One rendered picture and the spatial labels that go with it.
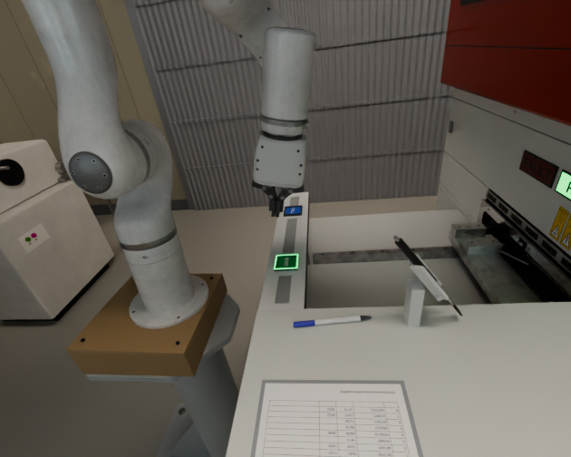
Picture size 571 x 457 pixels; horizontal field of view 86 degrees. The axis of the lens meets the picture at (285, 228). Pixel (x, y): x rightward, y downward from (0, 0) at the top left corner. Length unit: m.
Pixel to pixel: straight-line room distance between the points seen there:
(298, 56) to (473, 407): 0.55
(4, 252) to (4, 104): 2.16
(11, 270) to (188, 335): 1.77
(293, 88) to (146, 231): 0.39
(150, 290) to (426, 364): 0.56
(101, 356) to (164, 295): 0.18
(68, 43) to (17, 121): 3.55
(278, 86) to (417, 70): 2.41
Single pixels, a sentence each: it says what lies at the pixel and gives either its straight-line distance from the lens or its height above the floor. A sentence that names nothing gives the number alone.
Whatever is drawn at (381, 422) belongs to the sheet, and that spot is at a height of 0.97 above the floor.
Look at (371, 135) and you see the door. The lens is 2.92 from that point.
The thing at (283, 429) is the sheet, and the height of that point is 0.97.
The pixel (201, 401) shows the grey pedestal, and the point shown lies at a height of 0.58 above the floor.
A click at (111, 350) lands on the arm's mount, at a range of 0.78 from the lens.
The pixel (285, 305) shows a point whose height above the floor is 0.96.
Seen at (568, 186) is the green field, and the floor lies 1.10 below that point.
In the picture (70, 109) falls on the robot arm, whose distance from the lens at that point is 0.63.
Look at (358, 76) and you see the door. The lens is 2.82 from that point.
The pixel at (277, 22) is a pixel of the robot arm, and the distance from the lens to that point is 0.65.
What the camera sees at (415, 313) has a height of 1.00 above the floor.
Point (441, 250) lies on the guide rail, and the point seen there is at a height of 0.85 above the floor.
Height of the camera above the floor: 1.40
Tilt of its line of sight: 31 degrees down
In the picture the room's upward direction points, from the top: 8 degrees counter-clockwise
